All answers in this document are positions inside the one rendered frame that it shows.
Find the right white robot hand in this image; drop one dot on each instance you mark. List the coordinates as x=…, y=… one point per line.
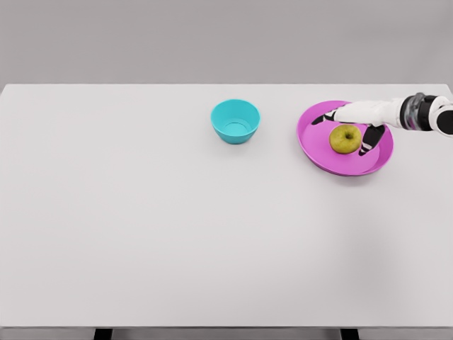
x=357, y=113

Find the green apple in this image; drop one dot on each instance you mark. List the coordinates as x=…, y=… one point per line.
x=345, y=139

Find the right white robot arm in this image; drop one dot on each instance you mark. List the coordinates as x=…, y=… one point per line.
x=419, y=111

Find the pink plate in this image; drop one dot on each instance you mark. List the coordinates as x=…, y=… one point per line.
x=318, y=148

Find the blue bowl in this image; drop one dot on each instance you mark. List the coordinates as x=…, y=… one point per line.
x=235, y=122

